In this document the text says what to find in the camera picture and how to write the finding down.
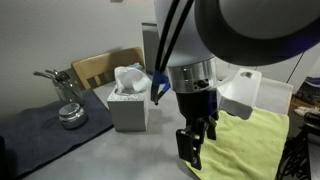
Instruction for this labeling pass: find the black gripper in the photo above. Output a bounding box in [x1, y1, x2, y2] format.
[176, 90, 219, 170]

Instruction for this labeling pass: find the yellow-green microfiber towel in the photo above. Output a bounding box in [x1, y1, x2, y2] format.
[185, 108, 289, 180]

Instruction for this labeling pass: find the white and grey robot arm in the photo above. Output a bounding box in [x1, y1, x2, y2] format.
[151, 0, 320, 170]

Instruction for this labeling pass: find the grey tissue box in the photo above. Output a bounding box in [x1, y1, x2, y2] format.
[107, 63, 151, 132]

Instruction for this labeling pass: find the small round glass jar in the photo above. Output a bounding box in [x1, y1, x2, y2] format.
[59, 103, 88, 129]

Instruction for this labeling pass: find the glass jar with metal utensils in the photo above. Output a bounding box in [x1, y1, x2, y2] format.
[34, 70, 85, 106]

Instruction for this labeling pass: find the dark blue placemat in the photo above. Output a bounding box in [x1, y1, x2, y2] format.
[0, 90, 113, 180]

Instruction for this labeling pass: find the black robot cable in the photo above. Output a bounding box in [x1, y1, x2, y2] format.
[150, 0, 195, 106]

